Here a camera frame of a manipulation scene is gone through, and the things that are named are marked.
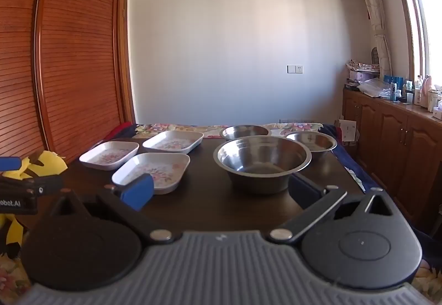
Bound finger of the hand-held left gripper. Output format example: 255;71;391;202
0;157;22;172

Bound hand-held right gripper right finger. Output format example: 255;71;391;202
266;174;394;243

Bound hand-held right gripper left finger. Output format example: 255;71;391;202
48;174;175;245

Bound white floral rectangular plate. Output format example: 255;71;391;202
79;141;140;171
111;152;190;195
142;130;204;154

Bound small steel bowl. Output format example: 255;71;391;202
285;131;338;152

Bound large steel bowl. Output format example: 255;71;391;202
213;135;312;195

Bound medium steel bowl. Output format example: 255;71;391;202
220;125;270;141

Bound yellow plush toy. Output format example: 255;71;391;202
0;150;68;257

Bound red cloth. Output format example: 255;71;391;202
104;122;133;141

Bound floral blanket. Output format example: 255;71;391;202
133;122;373;195

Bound white paper bag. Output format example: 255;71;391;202
338;119;358;145

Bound wooden cabinet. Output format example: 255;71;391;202
342;87;442;233

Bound clear plastic bags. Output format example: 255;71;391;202
357;79;392;99

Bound wooden slatted wardrobe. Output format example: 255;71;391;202
0;0;137;167

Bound pink box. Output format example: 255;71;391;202
349;71;379;82

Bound stack of printed cloths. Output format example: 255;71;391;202
346;59;380;72

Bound white cup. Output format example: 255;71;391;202
427;89;439;112

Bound pink thermos bottle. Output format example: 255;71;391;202
414;75;435;107

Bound patterned beige curtain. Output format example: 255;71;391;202
349;0;392;79

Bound bright window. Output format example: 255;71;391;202
409;0;442;91

